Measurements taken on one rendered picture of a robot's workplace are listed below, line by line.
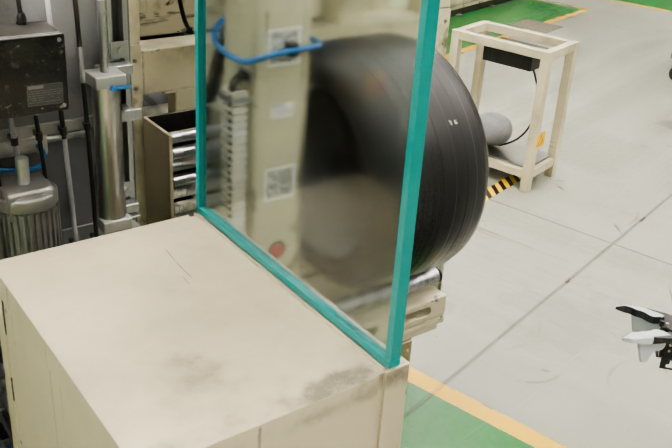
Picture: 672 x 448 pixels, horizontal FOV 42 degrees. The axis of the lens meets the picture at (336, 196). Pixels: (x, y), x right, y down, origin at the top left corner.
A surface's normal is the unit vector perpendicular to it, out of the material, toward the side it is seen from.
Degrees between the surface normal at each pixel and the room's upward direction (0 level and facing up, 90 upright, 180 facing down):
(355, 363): 0
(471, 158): 71
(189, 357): 0
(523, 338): 0
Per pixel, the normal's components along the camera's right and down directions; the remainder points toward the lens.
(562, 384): 0.06, -0.90
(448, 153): 0.56, -0.03
